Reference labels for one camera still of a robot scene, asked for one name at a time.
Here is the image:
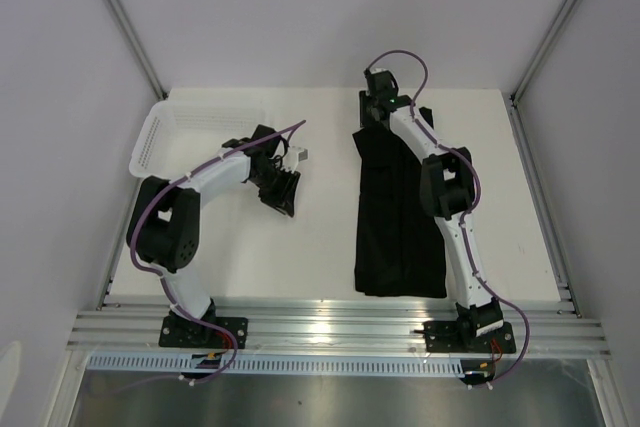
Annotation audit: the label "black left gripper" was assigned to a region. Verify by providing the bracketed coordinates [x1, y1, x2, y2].
[250, 164, 300, 217]

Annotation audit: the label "black t-shirt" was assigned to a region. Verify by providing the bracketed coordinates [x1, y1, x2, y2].
[353, 91, 447, 299]

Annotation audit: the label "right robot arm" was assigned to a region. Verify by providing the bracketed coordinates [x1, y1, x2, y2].
[360, 68, 504, 351]

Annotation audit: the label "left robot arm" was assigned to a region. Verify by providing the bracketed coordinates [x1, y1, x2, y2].
[126, 121, 307, 347]

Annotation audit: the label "white plastic basket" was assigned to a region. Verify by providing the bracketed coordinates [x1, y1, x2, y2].
[129, 100, 268, 180]

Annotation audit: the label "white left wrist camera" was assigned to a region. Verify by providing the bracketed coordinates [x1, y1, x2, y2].
[282, 146, 309, 171]

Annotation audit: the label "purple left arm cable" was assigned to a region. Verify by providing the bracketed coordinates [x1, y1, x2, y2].
[127, 119, 307, 388]

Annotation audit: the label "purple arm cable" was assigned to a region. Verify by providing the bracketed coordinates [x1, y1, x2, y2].
[363, 49, 532, 391]
[127, 119, 307, 388]

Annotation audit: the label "aluminium mounting rail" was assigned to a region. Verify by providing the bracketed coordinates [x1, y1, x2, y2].
[67, 296, 611, 359]

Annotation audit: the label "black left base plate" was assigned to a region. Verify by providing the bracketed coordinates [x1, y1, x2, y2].
[158, 312, 249, 350]

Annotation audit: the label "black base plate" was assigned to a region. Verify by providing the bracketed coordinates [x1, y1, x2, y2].
[421, 320, 517, 354]
[158, 312, 249, 350]

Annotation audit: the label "white slotted cable duct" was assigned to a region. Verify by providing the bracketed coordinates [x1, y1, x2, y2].
[86, 351, 464, 378]

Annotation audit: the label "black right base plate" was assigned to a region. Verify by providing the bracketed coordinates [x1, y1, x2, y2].
[421, 320, 517, 354]

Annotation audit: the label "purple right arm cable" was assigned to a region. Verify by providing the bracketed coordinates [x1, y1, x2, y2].
[363, 49, 532, 391]

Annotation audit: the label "right aluminium frame post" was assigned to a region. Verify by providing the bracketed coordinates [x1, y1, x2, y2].
[510, 0, 583, 108]

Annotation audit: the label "aluminium frame post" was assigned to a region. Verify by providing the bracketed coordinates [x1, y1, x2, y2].
[510, 0, 583, 108]
[102, 0, 168, 100]

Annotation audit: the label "left aluminium frame post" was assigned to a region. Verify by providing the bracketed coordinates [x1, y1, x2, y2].
[102, 0, 168, 100]

